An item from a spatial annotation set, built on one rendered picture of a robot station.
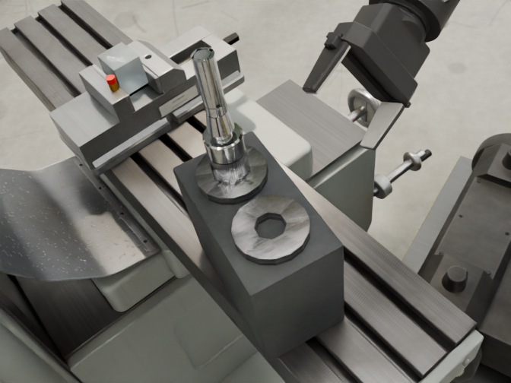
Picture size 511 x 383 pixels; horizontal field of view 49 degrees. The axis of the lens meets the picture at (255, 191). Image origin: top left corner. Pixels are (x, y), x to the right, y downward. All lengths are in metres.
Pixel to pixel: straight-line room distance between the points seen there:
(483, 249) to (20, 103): 2.20
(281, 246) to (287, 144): 0.54
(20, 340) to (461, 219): 0.90
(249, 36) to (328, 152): 1.64
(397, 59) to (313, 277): 0.26
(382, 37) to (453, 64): 2.00
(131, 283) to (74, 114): 0.32
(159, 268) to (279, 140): 0.35
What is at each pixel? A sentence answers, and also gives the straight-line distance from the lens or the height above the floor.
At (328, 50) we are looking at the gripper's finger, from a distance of 0.60.
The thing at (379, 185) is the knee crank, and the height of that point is 0.52.
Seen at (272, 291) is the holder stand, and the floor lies 1.09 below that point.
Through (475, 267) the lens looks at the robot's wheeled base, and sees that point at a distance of 1.22.
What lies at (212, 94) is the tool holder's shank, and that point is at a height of 1.25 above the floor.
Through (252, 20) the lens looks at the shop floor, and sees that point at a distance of 2.92.
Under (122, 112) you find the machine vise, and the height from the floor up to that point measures 1.00.
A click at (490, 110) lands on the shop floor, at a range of 2.42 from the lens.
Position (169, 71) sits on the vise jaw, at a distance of 1.01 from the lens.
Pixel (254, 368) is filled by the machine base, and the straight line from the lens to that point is 1.55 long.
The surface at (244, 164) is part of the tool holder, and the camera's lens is 0.66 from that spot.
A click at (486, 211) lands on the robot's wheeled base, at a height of 0.59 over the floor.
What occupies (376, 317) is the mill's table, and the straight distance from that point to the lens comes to 0.80.
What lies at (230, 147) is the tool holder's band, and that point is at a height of 1.18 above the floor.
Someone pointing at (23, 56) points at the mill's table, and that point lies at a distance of 1.39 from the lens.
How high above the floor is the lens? 1.63
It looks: 51 degrees down
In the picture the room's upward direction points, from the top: 12 degrees counter-clockwise
